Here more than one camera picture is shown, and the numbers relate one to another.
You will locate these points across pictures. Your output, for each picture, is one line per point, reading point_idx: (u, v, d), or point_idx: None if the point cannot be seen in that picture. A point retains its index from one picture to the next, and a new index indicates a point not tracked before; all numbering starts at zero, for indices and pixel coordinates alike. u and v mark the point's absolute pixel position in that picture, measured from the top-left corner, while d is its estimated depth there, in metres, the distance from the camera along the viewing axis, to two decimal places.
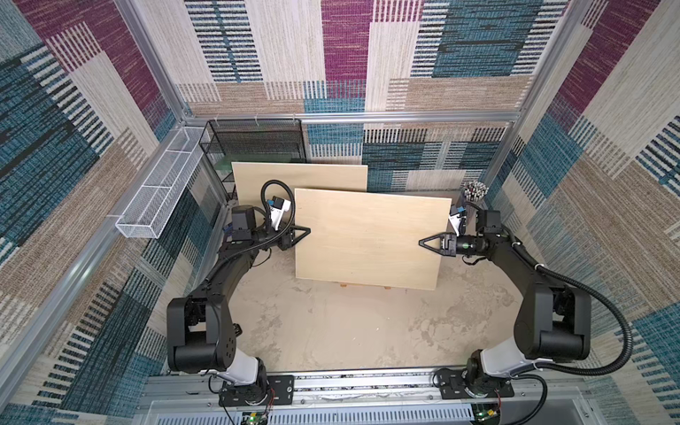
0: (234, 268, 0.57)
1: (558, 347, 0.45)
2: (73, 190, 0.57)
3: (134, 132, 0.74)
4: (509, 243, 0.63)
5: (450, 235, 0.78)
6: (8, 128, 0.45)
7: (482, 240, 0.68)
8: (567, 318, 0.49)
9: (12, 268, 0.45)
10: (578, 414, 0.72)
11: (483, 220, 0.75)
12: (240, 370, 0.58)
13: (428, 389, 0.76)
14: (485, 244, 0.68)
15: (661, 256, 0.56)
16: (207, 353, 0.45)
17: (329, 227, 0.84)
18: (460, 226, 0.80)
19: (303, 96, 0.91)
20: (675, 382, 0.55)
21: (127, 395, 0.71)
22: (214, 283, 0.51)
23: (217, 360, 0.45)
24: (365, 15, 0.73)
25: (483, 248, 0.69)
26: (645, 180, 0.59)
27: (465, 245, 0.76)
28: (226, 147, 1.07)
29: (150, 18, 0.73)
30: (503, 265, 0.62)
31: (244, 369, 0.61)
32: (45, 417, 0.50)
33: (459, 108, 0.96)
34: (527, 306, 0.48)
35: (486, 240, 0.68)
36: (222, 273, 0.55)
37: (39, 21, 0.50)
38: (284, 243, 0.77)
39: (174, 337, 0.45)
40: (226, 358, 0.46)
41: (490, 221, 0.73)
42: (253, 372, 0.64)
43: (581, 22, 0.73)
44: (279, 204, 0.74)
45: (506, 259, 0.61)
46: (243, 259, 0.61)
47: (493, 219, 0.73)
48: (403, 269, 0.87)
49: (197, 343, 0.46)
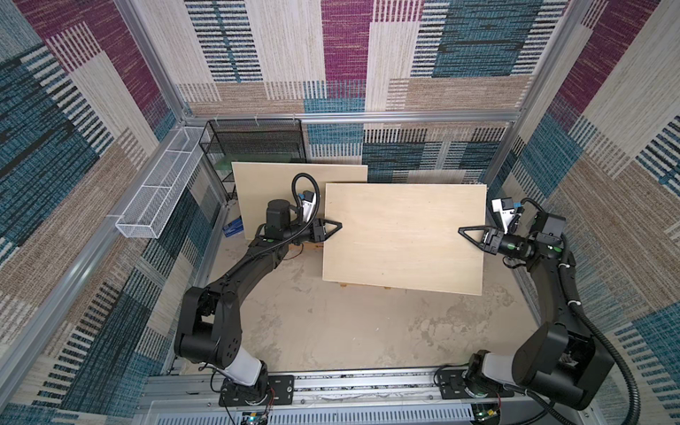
0: (253, 267, 0.56)
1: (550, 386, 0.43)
2: (73, 190, 0.57)
3: (134, 132, 0.74)
4: (560, 261, 0.54)
5: (496, 230, 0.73)
6: (8, 128, 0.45)
7: (529, 246, 0.60)
8: (578, 367, 0.45)
9: (12, 268, 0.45)
10: (578, 414, 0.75)
11: (541, 225, 0.64)
12: (242, 368, 0.58)
13: (428, 389, 0.76)
14: (530, 251, 0.59)
15: (661, 256, 0.56)
16: (210, 348, 0.45)
17: (357, 223, 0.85)
18: (512, 225, 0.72)
19: (303, 96, 0.91)
20: (675, 382, 0.55)
21: (126, 395, 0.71)
22: (233, 278, 0.52)
23: (216, 359, 0.45)
24: (364, 15, 0.73)
25: (528, 256, 0.60)
26: (645, 180, 0.59)
27: (509, 246, 0.67)
28: (226, 147, 1.07)
29: (150, 18, 0.73)
30: (537, 284, 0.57)
31: (246, 369, 0.61)
32: (45, 417, 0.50)
33: (458, 108, 0.96)
34: (536, 339, 0.44)
35: (534, 248, 0.59)
36: (243, 272, 0.54)
37: (39, 21, 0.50)
38: (316, 235, 0.75)
39: (182, 325, 0.46)
40: (225, 358, 0.46)
41: (546, 228, 0.62)
42: (253, 373, 0.64)
43: (581, 22, 0.73)
44: (309, 197, 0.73)
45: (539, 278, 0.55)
46: (267, 260, 0.61)
47: (552, 226, 0.62)
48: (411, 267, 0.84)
49: (203, 336, 0.46)
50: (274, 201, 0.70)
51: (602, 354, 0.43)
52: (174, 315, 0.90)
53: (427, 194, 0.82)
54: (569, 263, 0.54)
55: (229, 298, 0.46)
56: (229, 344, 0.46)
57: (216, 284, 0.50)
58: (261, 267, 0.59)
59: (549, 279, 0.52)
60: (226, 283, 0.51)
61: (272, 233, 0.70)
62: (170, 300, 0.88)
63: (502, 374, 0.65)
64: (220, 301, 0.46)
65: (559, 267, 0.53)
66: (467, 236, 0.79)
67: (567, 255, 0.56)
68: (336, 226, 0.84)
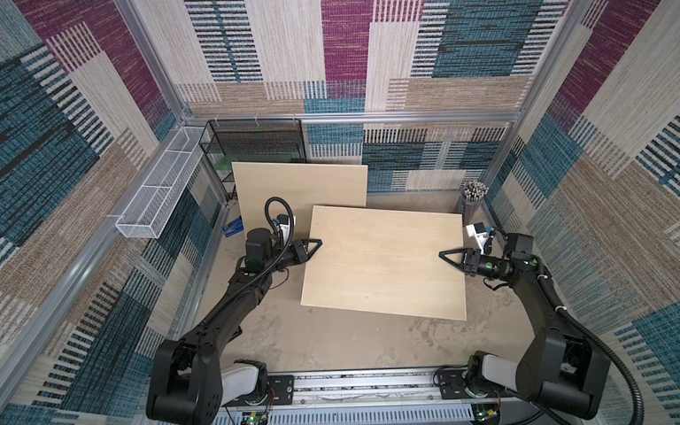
0: (235, 311, 0.52)
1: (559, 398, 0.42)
2: (73, 190, 0.57)
3: (134, 132, 0.74)
4: (537, 274, 0.58)
5: (471, 251, 0.72)
6: (8, 128, 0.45)
7: (506, 264, 0.63)
8: (577, 373, 0.45)
9: (12, 268, 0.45)
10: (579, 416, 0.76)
11: (512, 243, 0.70)
12: (235, 384, 0.56)
13: (428, 389, 0.76)
14: (510, 268, 0.62)
15: (661, 256, 0.56)
16: (186, 407, 0.41)
17: (342, 245, 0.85)
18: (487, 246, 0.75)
19: (303, 96, 0.91)
20: (674, 382, 0.55)
21: (127, 395, 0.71)
22: (212, 326, 0.48)
23: (194, 420, 0.40)
24: (365, 15, 0.73)
25: (506, 273, 0.63)
26: (645, 180, 0.59)
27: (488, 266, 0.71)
28: (226, 147, 1.07)
29: (150, 18, 0.73)
30: (522, 297, 0.57)
31: (240, 383, 0.59)
32: (45, 416, 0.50)
33: (458, 108, 0.96)
34: (536, 348, 0.44)
35: (511, 265, 0.63)
36: (223, 317, 0.50)
37: (39, 21, 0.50)
38: (300, 256, 0.73)
39: (156, 385, 0.42)
40: (204, 417, 0.42)
41: (519, 246, 0.67)
42: (251, 378, 0.63)
43: (581, 22, 0.73)
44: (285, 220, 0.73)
45: (522, 292, 0.57)
46: (251, 299, 0.57)
47: (524, 243, 0.67)
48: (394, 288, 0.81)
49: (178, 394, 0.42)
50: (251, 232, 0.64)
51: (599, 355, 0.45)
52: (174, 315, 0.90)
53: (408, 220, 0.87)
54: (547, 274, 0.58)
55: (207, 351, 0.42)
56: (210, 401, 0.43)
57: (193, 335, 0.46)
58: (243, 309, 0.55)
59: (531, 291, 0.54)
60: (203, 333, 0.46)
61: (254, 265, 0.66)
62: (170, 299, 0.88)
63: (501, 374, 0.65)
64: (196, 354, 0.45)
65: (538, 278, 0.56)
66: (448, 259, 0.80)
67: (544, 268, 0.60)
68: (316, 243, 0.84)
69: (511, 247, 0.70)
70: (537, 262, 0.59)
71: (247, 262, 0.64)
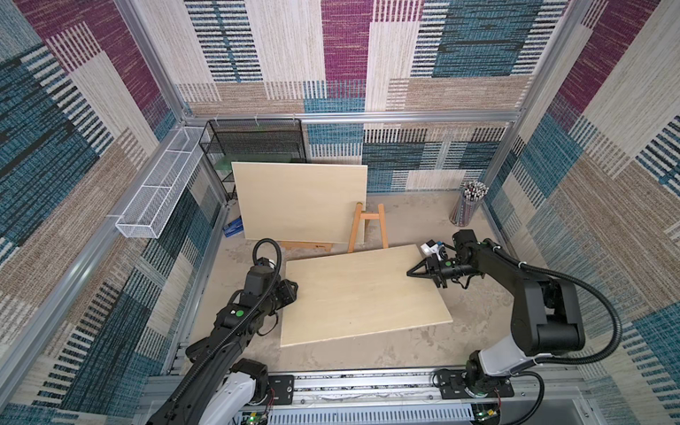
0: (218, 367, 0.48)
1: (557, 341, 0.46)
2: (73, 190, 0.57)
3: (134, 132, 0.74)
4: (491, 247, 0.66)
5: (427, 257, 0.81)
6: (8, 128, 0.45)
7: (464, 251, 0.72)
8: (557, 312, 0.51)
9: (12, 268, 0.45)
10: (578, 413, 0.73)
11: (460, 235, 0.80)
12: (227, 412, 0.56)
13: (428, 389, 0.76)
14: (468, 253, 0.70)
15: (661, 255, 0.56)
16: None
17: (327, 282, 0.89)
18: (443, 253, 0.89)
19: (303, 96, 0.91)
20: (674, 382, 0.55)
21: (126, 396, 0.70)
22: (182, 402, 0.43)
23: None
24: (364, 15, 0.73)
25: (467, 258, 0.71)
26: (645, 180, 0.59)
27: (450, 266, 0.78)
28: (226, 147, 1.07)
29: (150, 18, 0.73)
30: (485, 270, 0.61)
31: (234, 404, 0.58)
32: (45, 417, 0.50)
33: (458, 108, 0.96)
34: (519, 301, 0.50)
35: (469, 249, 0.70)
36: (196, 387, 0.45)
37: (39, 21, 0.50)
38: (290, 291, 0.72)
39: None
40: None
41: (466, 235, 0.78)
42: (248, 389, 0.62)
43: (581, 22, 0.73)
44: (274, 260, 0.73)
45: (484, 264, 0.65)
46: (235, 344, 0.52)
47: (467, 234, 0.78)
48: (380, 312, 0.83)
49: None
50: (250, 273, 0.60)
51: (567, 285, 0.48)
52: (174, 315, 0.90)
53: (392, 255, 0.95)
54: (497, 244, 0.68)
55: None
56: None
57: (160, 417, 0.42)
58: (225, 363, 0.50)
59: (491, 259, 0.63)
60: (173, 413, 0.42)
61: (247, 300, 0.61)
62: (170, 299, 0.88)
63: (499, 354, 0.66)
64: None
65: (493, 250, 0.65)
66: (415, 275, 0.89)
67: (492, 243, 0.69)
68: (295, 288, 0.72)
69: (465, 240, 0.78)
70: (487, 240, 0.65)
71: (242, 297, 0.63)
